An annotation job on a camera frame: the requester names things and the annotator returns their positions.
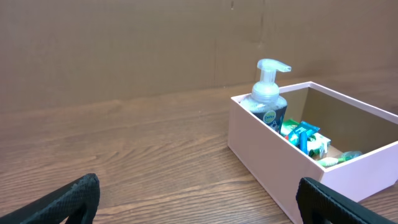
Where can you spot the green soap bar package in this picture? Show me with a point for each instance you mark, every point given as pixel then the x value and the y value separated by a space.
pixel 321 143

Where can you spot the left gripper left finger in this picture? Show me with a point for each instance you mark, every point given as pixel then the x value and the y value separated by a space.
pixel 76 202

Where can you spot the teal toothpaste tube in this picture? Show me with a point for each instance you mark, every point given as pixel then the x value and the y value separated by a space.
pixel 294 136

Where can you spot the white cardboard box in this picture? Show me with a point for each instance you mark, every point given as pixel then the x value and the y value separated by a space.
pixel 350 124

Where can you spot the blue disposable razor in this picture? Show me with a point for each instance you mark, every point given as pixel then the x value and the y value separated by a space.
pixel 306 142

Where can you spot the green toothbrush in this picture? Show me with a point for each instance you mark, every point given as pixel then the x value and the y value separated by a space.
pixel 346 156

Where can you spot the dark blue soap pump bottle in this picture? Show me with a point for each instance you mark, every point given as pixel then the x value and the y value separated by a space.
pixel 265 101

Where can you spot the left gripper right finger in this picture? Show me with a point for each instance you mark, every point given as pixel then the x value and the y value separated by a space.
pixel 319 204

